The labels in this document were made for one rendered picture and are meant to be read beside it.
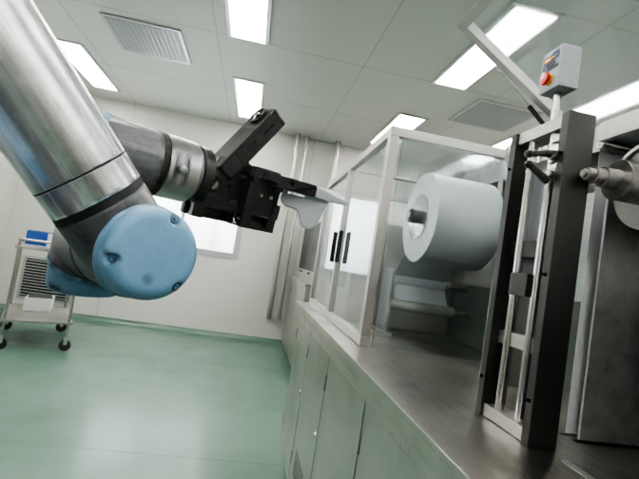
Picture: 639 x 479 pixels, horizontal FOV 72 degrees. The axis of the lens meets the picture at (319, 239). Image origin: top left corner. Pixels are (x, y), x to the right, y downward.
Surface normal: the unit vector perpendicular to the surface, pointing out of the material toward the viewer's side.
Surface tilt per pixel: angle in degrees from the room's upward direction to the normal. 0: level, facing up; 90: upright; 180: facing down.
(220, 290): 90
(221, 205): 98
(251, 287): 90
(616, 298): 90
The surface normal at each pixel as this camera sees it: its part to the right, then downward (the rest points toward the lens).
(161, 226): 0.66, 0.07
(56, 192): 0.00, 0.44
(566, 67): 0.14, -0.04
